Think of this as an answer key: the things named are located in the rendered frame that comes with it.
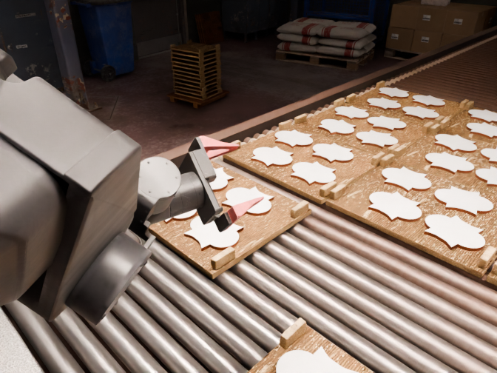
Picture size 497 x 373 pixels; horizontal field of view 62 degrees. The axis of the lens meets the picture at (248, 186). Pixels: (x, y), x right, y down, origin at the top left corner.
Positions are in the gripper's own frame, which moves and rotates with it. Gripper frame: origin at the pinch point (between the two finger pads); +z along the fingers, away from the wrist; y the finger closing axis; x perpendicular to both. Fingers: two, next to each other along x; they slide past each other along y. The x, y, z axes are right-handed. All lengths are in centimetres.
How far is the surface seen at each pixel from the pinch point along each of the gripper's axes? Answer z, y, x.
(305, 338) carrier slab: 3.7, -28.9, 12.6
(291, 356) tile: -1.3, -29.8, 10.6
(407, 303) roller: 27.4, -33.0, 11.0
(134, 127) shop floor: 88, 163, 298
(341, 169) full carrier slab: 55, 3, 39
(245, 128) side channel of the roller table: 47, 35, 65
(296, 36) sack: 373, 266, 334
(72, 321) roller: -29.5, -8.0, 33.1
